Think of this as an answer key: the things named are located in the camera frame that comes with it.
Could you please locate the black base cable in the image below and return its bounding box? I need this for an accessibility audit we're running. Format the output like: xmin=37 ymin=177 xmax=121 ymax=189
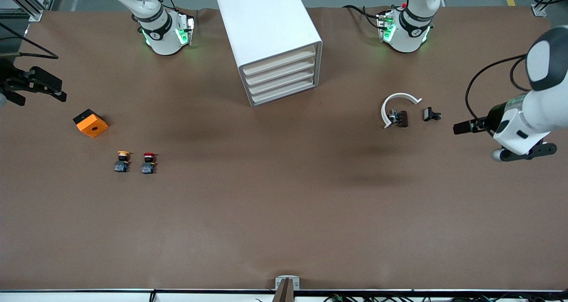
xmin=343 ymin=4 xmax=387 ymax=31

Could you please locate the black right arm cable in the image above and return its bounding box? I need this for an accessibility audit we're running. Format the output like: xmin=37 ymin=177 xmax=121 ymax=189
xmin=0 ymin=23 xmax=59 ymax=59

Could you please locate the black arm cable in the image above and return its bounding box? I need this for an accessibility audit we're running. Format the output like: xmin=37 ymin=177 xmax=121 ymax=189
xmin=0 ymin=23 xmax=59 ymax=59
xmin=465 ymin=54 xmax=534 ymax=125

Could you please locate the white table edge rail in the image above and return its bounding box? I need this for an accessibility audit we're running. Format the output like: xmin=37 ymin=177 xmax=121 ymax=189
xmin=0 ymin=289 xmax=568 ymax=302

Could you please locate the yellow push button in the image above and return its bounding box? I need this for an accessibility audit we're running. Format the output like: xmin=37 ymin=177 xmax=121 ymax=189
xmin=114 ymin=150 xmax=131 ymax=173

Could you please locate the white curved plastic piece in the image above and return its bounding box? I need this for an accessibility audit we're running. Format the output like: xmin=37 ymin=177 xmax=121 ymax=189
xmin=381 ymin=93 xmax=423 ymax=129

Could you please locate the orange button box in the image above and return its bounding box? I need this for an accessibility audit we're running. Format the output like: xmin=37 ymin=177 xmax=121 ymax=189
xmin=73 ymin=109 xmax=109 ymax=138

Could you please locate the grey metal bracket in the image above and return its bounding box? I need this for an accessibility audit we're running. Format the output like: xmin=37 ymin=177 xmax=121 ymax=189
xmin=275 ymin=275 xmax=300 ymax=290

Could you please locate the aluminium frame profile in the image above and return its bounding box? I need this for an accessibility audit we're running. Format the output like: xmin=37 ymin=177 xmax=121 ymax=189
xmin=0 ymin=0 xmax=60 ymax=22
xmin=527 ymin=0 xmax=568 ymax=18

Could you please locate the brown table mat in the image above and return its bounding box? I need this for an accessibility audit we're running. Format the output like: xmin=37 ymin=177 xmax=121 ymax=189
xmin=0 ymin=6 xmax=568 ymax=292

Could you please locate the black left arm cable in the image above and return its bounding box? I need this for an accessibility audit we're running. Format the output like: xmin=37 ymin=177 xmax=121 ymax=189
xmin=465 ymin=54 xmax=534 ymax=125

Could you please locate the red push button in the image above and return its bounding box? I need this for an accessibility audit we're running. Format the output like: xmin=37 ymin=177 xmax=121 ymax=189
xmin=141 ymin=152 xmax=157 ymax=175

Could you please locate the dark block with metal clip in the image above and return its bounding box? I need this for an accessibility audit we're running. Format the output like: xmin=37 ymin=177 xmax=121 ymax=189
xmin=388 ymin=110 xmax=409 ymax=128

